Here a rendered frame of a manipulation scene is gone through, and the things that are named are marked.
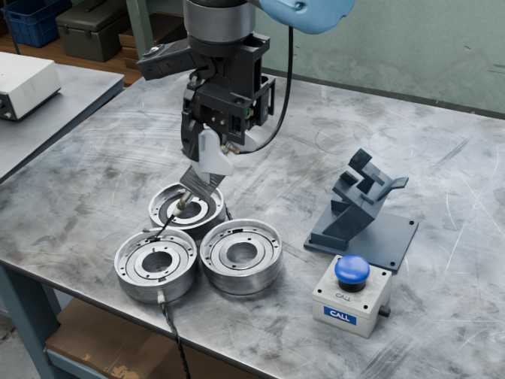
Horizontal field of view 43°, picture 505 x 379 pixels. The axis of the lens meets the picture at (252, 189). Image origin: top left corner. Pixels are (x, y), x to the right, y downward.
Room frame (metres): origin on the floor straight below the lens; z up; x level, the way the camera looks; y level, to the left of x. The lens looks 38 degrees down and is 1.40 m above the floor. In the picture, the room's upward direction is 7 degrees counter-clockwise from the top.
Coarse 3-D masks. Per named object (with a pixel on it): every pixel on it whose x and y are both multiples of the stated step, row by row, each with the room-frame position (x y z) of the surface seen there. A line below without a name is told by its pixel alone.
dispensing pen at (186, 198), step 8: (224, 144) 0.67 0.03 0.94; (232, 144) 0.67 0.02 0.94; (224, 152) 0.66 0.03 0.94; (232, 152) 0.67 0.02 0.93; (184, 176) 0.66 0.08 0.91; (184, 200) 0.65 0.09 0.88; (176, 208) 0.65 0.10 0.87; (184, 208) 0.65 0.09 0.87; (176, 216) 0.65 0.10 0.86; (168, 224) 0.64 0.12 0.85; (160, 232) 0.64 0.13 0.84
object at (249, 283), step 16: (224, 224) 0.64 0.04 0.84; (240, 224) 0.64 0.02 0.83; (256, 224) 0.64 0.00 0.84; (208, 240) 0.62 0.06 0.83; (240, 240) 0.62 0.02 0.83; (256, 240) 0.61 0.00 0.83; (272, 240) 0.61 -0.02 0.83; (208, 256) 0.59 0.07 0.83; (224, 256) 0.59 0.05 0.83; (240, 256) 0.61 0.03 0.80; (256, 256) 0.58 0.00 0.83; (208, 272) 0.56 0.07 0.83; (224, 272) 0.55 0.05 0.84; (256, 272) 0.54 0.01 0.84; (272, 272) 0.56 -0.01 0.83; (224, 288) 0.55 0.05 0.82; (240, 288) 0.54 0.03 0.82; (256, 288) 0.55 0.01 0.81
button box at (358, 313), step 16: (336, 256) 0.55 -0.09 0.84; (384, 272) 0.52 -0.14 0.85; (320, 288) 0.50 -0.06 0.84; (336, 288) 0.50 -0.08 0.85; (352, 288) 0.49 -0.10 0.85; (368, 288) 0.50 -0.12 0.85; (384, 288) 0.50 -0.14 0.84; (320, 304) 0.49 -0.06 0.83; (336, 304) 0.48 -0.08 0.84; (352, 304) 0.47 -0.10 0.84; (368, 304) 0.47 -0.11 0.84; (384, 304) 0.50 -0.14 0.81; (320, 320) 0.49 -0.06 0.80; (336, 320) 0.48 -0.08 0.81; (352, 320) 0.47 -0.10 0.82; (368, 320) 0.46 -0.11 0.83; (368, 336) 0.46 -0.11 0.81
